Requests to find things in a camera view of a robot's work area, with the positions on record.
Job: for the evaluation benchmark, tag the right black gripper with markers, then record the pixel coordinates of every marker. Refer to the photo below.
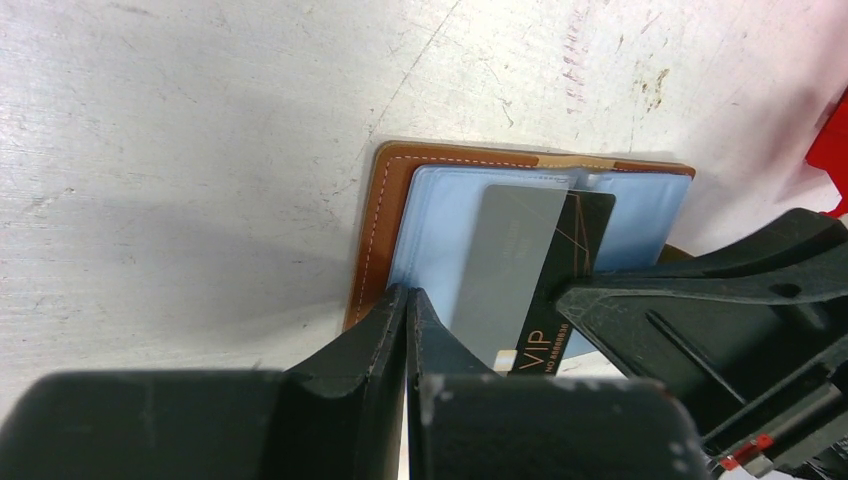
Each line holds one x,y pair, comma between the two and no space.
751,338

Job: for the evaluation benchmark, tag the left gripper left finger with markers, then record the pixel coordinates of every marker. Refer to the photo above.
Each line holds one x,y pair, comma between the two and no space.
335,415

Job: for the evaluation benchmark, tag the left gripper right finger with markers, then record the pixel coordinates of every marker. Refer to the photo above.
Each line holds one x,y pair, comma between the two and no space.
467,422

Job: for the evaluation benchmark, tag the red left bin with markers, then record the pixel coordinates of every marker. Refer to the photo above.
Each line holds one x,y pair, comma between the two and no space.
828,152

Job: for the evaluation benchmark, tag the brown leather card holder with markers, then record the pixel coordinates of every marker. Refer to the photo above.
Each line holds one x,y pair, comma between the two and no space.
424,199

